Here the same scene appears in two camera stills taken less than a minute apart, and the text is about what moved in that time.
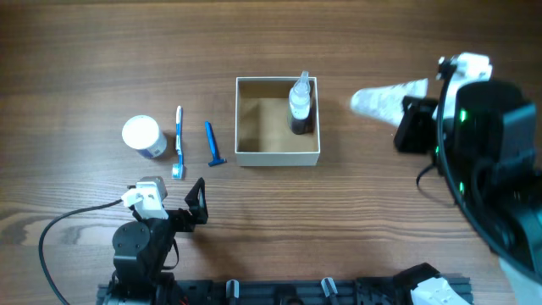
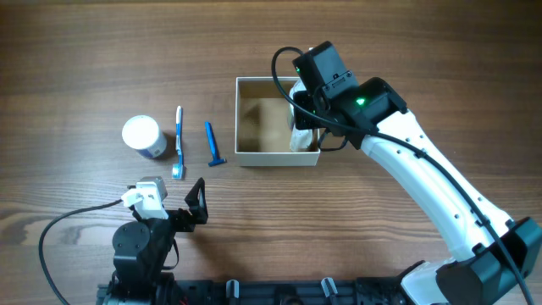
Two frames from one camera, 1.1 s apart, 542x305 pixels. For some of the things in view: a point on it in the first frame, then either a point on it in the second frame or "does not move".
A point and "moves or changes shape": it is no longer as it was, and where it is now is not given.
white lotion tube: [386, 102] moves or changes shape
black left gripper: [184, 216] does not move
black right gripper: [417, 124] -> [303, 112]
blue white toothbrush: [178, 169] does not move
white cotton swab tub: [141, 133] does not move
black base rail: [397, 291] does not move
